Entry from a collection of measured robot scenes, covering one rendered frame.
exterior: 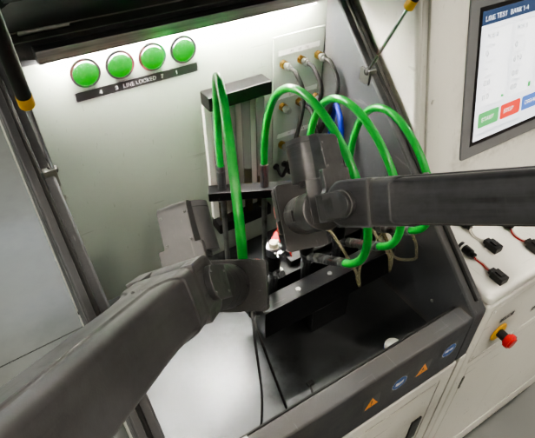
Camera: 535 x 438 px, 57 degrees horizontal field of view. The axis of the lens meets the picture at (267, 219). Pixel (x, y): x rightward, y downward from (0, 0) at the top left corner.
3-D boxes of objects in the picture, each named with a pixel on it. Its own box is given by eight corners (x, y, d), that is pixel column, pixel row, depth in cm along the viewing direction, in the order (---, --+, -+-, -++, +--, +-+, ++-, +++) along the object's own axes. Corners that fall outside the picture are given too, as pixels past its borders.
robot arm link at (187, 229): (134, 324, 48) (216, 300, 46) (106, 211, 49) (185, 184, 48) (180, 313, 59) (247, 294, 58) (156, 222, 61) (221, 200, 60)
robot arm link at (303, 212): (308, 234, 63) (350, 226, 64) (300, 180, 63) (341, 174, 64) (294, 235, 70) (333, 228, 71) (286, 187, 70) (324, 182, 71)
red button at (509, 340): (501, 355, 113) (509, 342, 109) (487, 342, 115) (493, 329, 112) (516, 345, 115) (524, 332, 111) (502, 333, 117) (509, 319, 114)
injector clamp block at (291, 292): (265, 358, 106) (265, 314, 96) (241, 325, 112) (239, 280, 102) (385, 291, 119) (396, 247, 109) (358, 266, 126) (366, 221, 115)
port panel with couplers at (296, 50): (279, 170, 119) (281, 43, 98) (271, 163, 121) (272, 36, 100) (322, 154, 124) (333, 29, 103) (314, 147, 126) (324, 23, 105)
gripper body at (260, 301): (195, 262, 67) (172, 262, 60) (269, 259, 65) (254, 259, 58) (197, 310, 67) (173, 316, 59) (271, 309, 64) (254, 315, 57)
